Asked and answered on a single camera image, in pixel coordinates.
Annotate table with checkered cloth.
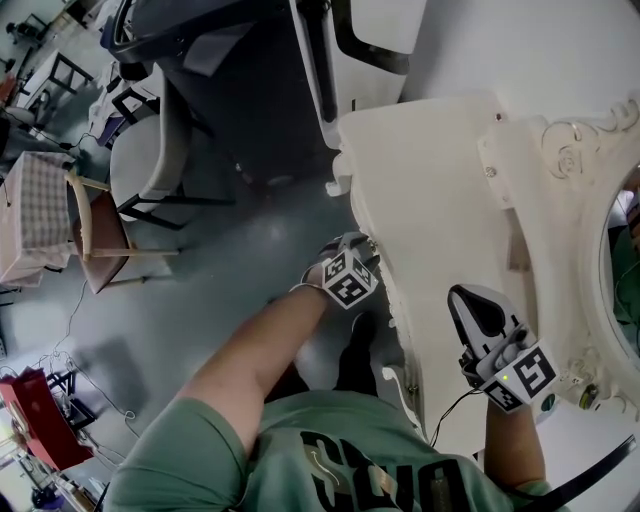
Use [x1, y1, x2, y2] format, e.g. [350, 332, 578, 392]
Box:
[0, 149, 77, 290]

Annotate white dressing table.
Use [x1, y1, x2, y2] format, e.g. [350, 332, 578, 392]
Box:
[324, 87, 640, 459]

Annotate oval white-framed mirror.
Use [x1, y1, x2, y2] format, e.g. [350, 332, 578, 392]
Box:
[537, 97, 640, 416]

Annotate white crumpled cloth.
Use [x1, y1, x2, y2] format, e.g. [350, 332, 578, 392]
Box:
[88, 62, 134, 136]

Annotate person's right forearm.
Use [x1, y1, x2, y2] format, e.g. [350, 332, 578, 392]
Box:
[481, 399, 547, 497]

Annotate white desk with black legs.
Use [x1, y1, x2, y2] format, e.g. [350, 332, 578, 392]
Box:
[22, 48, 95, 109]

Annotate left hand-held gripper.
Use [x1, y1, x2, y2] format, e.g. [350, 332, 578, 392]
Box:
[319, 233, 381, 311]

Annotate large black massage chair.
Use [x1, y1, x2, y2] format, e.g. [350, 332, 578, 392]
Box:
[112, 0, 419, 187]

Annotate wooden chair with brown seat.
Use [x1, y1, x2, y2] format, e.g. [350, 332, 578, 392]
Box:
[63, 168, 182, 296]

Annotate black metal stand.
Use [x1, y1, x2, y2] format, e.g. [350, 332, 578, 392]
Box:
[45, 368, 97, 432]

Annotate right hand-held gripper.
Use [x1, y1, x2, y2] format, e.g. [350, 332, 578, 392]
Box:
[448, 283, 559, 414]

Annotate person's left forearm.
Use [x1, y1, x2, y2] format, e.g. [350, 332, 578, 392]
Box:
[172, 264, 329, 454]

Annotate clear glass jar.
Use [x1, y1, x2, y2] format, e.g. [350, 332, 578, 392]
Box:
[577, 382, 602, 412]

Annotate person's green printed t-shirt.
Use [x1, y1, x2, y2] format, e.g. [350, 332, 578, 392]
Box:
[102, 388, 574, 512]

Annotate red box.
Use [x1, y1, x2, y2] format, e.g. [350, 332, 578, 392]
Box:
[0, 372, 96, 472]

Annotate person's black trousers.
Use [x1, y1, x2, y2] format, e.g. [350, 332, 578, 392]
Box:
[294, 309, 381, 399]

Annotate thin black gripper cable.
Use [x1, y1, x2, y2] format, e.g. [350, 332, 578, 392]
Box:
[428, 387, 485, 447]

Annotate grey white armchair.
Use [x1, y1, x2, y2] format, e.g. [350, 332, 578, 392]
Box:
[108, 82, 237, 232]

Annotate white floor cable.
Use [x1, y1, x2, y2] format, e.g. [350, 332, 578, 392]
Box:
[27, 277, 141, 439]

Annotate black chest-mounted phone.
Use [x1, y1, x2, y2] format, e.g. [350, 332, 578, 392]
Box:
[547, 434, 637, 512]

